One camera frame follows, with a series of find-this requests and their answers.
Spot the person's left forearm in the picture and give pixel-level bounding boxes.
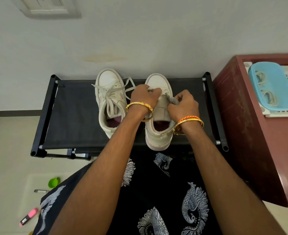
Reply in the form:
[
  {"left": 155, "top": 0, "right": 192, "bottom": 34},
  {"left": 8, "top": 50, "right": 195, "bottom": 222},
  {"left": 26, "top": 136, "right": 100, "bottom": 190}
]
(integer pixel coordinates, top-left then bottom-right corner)
[{"left": 49, "top": 107, "right": 152, "bottom": 235}]

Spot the pink and black object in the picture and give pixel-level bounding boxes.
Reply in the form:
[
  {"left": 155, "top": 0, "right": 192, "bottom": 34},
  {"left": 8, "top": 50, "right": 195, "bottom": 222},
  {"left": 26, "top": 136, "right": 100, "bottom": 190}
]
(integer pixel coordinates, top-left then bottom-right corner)
[{"left": 19, "top": 207, "right": 39, "bottom": 227}]

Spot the black white printed garment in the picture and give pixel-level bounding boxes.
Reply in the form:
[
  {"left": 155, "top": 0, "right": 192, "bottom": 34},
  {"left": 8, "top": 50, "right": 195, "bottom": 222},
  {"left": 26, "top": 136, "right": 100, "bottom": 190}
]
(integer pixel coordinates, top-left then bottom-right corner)
[{"left": 33, "top": 150, "right": 223, "bottom": 235}]

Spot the reddish brown cabinet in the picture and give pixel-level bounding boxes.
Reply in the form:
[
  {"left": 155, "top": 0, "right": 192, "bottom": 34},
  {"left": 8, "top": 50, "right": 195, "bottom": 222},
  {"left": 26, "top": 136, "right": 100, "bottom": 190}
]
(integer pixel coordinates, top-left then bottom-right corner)
[{"left": 212, "top": 53, "right": 288, "bottom": 208}]

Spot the white wall switch board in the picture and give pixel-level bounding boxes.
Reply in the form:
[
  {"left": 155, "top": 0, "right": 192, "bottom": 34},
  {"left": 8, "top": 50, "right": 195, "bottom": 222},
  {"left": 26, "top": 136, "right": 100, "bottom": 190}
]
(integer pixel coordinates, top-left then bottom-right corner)
[{"left": 11, "top": 0, "right": 82, "bottom": 19}]

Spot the white coiled shoelace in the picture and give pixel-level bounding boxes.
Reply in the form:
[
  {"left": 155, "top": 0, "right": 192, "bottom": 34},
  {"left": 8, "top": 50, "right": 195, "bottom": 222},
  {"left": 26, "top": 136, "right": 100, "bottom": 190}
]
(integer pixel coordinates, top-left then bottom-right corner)
[
  {"left": 261, "top": 89, "right": 278, "bottom": 107},
  {"left": 255, "top": 71, "right": 267, "bottom": 87}
]

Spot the gold bangle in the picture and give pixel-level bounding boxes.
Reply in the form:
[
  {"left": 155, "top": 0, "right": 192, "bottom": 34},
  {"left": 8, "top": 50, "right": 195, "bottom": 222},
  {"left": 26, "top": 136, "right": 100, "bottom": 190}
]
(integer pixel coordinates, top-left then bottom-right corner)
[
  {"left": 173, "top": 118, "right": 205, "bottom": 136},
  {"left": 126, "top": 102, "right": 154, "bottom": 123}
]

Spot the black fabric shoe rack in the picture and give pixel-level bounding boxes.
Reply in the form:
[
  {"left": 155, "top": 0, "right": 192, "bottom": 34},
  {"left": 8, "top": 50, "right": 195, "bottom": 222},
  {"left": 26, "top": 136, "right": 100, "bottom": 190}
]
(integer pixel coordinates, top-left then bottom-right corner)
[{"left": 30, "top": 71, "right": 229, "bottom": 161}]

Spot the green plastic object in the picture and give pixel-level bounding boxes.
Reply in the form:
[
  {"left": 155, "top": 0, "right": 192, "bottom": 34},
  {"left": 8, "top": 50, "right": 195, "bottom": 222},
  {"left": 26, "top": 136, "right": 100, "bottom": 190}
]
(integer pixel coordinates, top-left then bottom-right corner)
[{"left": 48, "top": 177, "right": 61, "bottom": 189}]

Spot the white sneaker without laces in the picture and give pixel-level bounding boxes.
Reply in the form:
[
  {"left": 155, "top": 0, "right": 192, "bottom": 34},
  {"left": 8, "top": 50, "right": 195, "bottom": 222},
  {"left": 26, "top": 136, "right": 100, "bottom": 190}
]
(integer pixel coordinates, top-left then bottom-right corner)
[{"left": 144, "top": 73, "right": 181, "bottom": 151}]

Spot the grey shoelace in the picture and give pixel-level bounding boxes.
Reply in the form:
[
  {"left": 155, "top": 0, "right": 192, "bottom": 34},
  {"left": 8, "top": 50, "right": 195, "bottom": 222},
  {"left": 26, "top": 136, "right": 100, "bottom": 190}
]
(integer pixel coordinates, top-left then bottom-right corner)
[{"left": 166, "top": 92, "right": 180, "bottom": 106}]

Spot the person's left hand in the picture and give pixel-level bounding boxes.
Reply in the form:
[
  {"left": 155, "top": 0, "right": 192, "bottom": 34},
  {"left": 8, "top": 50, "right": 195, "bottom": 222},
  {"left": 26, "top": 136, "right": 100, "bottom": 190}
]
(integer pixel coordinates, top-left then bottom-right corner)
[{"left": 130, "top": 84, "right": 163, "bottom": 110}]

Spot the person's right forearm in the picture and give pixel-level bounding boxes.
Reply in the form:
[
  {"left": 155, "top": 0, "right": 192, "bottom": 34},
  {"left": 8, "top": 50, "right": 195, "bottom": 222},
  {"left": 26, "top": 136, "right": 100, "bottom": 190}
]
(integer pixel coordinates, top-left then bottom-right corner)
[{"left": 177, "top": 119, "right": 288, "bottom": 235}]

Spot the person's right hand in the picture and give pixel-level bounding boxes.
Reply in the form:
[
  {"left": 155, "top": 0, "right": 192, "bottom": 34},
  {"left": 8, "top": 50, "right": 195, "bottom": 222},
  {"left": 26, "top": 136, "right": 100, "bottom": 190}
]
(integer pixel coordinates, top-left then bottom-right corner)
[{"left": 167, "top": 90, "right": 200, "bottom": 124}]

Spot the orange thread bracelet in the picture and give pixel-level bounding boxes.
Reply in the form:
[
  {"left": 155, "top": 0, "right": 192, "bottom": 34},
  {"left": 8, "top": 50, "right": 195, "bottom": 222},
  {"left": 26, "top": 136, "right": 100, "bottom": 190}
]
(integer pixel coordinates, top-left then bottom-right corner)
[{"left": 176, "top": 116, "right": 201, "bottom": 131}]

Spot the white laced sneaker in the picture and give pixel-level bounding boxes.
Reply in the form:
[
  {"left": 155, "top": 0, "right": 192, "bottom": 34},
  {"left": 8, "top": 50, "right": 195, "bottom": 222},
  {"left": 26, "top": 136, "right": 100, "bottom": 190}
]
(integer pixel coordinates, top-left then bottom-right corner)
[{"left": 91, "top": 68, "right": 136, "bottom": 139}]

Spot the blue plastic container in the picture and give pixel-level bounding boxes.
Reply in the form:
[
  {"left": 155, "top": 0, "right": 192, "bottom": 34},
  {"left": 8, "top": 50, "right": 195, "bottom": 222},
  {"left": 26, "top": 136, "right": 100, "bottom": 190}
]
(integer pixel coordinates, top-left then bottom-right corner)
[{"left": 248, "top": 62, "right": 288, "bottom": 112}]

